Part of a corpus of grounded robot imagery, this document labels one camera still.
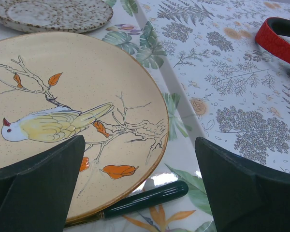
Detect beige bird painted plate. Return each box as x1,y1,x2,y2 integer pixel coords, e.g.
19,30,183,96
0,32,169,225

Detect floral leaf print tray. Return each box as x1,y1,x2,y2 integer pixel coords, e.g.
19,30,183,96
0,0,218,232

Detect dark green handled utensil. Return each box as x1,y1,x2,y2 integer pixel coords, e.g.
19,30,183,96
65,180,189,228

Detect floral patterned table mat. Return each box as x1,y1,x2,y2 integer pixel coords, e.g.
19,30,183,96
140,0,290,174

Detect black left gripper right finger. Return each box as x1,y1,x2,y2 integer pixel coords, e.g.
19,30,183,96
195,137,290,232

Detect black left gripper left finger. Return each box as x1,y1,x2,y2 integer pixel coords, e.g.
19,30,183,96
0,135,85,232

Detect red black headphones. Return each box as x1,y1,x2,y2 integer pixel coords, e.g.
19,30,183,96
255,17,290,64

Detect speckled ceramic saucer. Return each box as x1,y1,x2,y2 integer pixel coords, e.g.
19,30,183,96
0,0,114,33

